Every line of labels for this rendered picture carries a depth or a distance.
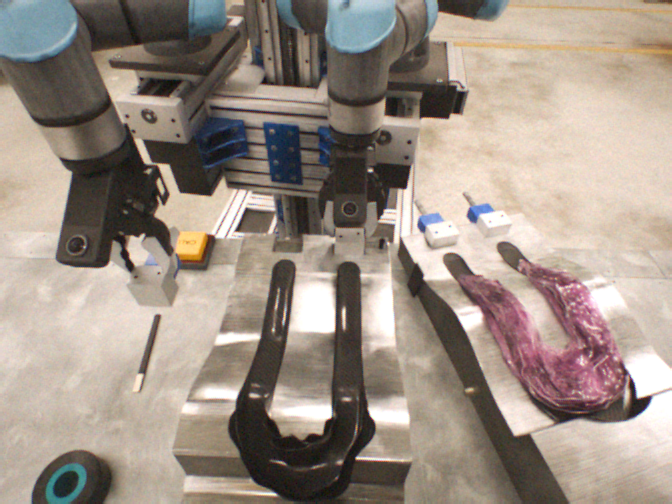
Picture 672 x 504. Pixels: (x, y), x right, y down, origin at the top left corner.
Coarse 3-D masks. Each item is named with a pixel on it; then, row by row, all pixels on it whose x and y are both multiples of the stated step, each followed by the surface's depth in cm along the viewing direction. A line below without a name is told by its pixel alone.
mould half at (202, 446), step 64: (256, 256) 66; (320, 256) 66; (384, 256) 66; (256, 320) 59; (320, 320) 59; (384, 320) 59; (320, 384) 48; (384, 384) 48; (192, 448) 43; (384, 448) 42
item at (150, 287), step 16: (176, 256) 61; (144, 272) 57; (160, 272) 57; (176, 272) 61; (128, 288) 56; (144, 288) 56; (160, 288) 55; (176, 288) 60; (144, 304) 59; (160, 304) 59
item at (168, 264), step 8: (176, 232) 57; (144, 240) 51; (152, 240) 51; (176, 240) 57; (144, 248) 52; (152, 248) 52; (160, 248) 52; (176, 248) 57; (160, 256) 53; (168, 256) 53; (160, 264) 54; (168, 264) 54; (176, 264) 56; (168, 272) 56
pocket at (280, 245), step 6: (276, 240) 71; (282, 240) 71; (288, 240) 71; (294, 240) 71; (300, 240) 71; (276, 246) 71; (282, 246) 72; (288, 246) 72; (294, 246) 72; (300, 246) 72; (276, 252) 71; (282, 252) 71; (288, 252) 71; (294, 252) 71; (300, 252) 71
